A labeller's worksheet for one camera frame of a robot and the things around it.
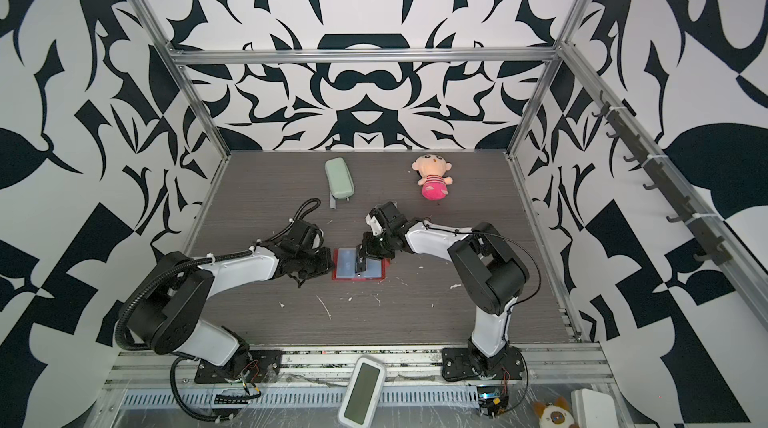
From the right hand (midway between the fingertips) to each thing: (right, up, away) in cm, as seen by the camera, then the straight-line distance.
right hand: (360, 251), depth 89 cm
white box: (+52, -29, -23) cm, 64 cm away
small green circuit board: (+33, -31, -18) cm, 48 cm away
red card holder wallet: (-5, -5, +2) cm, 7 cm away
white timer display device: (+2, -27, -22) cm, 35 cm away
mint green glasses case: (-9, +21, +19) cm, 30 cm away
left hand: (-6, -3, +1) cm, 7 cm away
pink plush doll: (+24, +25, +18) cm, 39 cm away
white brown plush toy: (+44, -31, -23) cm, 59 cm away
